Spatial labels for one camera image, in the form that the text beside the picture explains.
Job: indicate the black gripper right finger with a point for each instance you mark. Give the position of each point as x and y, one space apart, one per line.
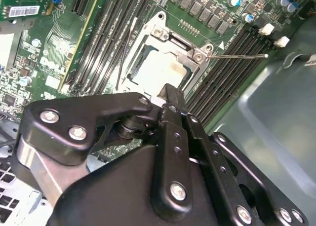
228 186

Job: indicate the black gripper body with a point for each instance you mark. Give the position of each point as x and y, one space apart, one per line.
111 194

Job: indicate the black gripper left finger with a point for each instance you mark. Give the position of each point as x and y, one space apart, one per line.
74 117

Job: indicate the silver CPU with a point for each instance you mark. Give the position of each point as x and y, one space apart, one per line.
160 68

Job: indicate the metal socket cover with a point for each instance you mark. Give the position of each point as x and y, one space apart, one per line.
184 54

